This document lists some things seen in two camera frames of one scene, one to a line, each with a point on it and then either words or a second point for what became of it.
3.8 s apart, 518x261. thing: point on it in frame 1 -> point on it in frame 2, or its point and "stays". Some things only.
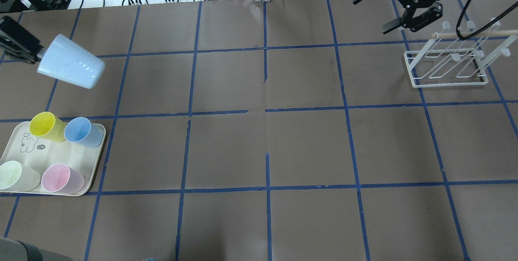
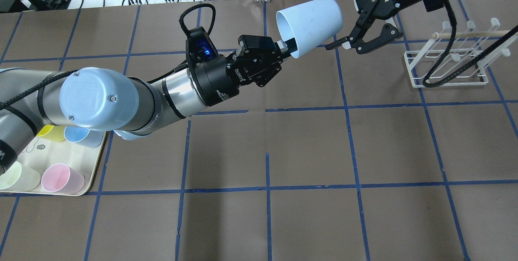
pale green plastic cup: x=13 y=176 stays
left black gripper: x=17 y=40 -> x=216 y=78
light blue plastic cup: x=66 y=60 -> x=312 y=23
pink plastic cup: x=59 y=177 stays
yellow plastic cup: x=45 y=124 stays
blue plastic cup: x=80 y=130 stays
